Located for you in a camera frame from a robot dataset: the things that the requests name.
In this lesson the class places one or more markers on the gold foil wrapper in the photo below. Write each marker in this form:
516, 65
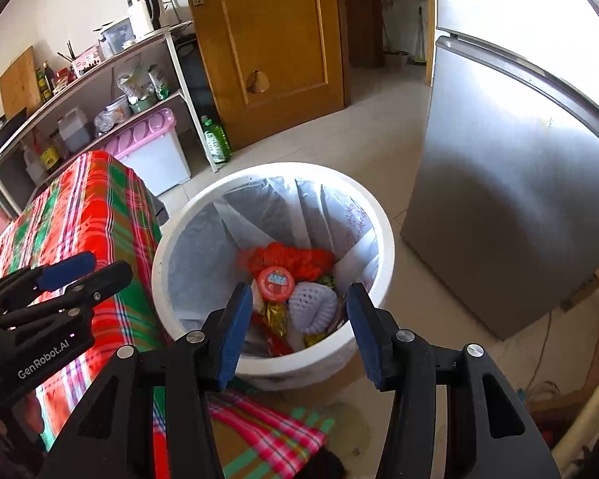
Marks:
277, 317

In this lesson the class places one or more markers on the pink utensil holder box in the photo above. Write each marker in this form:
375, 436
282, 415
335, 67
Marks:
86, 60

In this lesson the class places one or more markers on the green food bag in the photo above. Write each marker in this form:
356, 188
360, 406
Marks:
159, 84

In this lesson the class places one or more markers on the long metal kitchen shelf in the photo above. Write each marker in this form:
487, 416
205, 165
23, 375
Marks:
184, 87

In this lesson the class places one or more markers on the yellow-label sauce bottle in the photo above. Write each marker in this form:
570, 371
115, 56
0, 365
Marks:
50, 157

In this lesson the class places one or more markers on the clear plastic bag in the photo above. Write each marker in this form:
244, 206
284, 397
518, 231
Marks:
104, 123

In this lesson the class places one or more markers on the pink-lid storage bin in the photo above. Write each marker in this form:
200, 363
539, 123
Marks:
159, 164

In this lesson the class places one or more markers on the black frying pan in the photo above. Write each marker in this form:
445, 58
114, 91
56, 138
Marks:
5, 132

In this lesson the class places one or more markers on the white food bag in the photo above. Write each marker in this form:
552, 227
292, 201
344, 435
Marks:
132, 82

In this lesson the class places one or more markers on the person's left hand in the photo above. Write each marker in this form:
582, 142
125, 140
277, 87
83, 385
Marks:
32, 411

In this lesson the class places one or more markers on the translucent bin liner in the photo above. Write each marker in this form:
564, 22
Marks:
199, 259

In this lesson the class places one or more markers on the white plastic tub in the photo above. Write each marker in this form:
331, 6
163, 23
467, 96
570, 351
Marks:
118, 110

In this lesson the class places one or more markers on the green drink bottle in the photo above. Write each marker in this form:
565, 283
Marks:
217, 144

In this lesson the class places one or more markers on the white electric kettle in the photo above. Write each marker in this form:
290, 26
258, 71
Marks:
141, 17

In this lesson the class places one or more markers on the silver refrigerator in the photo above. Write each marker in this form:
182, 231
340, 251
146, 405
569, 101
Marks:
504, 184

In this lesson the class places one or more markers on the person's left forearm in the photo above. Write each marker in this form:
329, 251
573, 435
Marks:
2, 444

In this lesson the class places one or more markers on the green snack packet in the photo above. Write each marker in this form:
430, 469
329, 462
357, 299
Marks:
328, 282

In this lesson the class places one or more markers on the green bowl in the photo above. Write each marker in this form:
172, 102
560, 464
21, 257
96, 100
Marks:
141, 105

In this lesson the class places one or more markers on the white round waste bin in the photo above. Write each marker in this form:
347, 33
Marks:
299, 364

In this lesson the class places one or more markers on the red snack wrapper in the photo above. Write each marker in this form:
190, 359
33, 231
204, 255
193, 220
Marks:
279, 347

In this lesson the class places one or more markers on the large white foam fruit net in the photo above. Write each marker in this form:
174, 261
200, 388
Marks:
312, 307

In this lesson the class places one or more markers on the wooden cutting board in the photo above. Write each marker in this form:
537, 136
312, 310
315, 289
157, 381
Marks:
20, 85

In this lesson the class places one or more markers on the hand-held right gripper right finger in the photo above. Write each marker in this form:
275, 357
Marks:
362, 339

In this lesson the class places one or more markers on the wooden door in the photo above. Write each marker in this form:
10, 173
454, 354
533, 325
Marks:
279, 60

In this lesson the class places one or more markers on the red green plaid tablecloth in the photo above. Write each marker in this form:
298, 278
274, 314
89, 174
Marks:
95, 199

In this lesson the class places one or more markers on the clear plastic storage box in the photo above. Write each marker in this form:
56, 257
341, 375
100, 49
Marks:
117, 35

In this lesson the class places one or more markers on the broom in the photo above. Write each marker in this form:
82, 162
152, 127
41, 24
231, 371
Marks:
419, 61

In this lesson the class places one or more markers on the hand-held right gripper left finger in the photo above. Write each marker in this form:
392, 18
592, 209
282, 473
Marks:
234, 339

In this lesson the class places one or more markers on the red mesh bag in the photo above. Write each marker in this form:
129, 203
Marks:
299, 259

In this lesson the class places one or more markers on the grey plastic jug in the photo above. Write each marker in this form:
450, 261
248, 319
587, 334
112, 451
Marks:
75, 132

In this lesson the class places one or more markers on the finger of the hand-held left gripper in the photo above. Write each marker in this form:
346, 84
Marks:
110, 279
65, 272

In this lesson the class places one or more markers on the white plastic jug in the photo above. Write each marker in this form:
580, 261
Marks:
32, 167

